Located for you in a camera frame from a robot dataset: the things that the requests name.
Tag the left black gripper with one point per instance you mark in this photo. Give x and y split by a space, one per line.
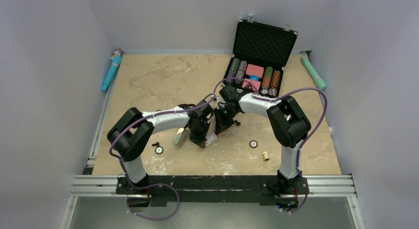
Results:
199 140

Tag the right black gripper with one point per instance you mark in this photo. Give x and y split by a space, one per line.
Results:
221 124

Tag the red staple box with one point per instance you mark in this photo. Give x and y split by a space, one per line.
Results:
210 138

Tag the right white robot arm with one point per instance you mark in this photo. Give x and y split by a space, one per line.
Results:
288 122

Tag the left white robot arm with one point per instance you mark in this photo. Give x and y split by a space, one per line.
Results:
130 135

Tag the black white poker chip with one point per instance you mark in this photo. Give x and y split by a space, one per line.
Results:
159 150

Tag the cream chess piece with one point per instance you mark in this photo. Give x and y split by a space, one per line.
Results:
265 156

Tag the black poker chip case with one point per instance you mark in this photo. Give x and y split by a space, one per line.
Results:
260 53

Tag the green cylindrical toy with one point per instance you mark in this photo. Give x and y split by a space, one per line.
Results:
318 81

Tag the blue cylindrical toy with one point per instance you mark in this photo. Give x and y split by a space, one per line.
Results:
116 61

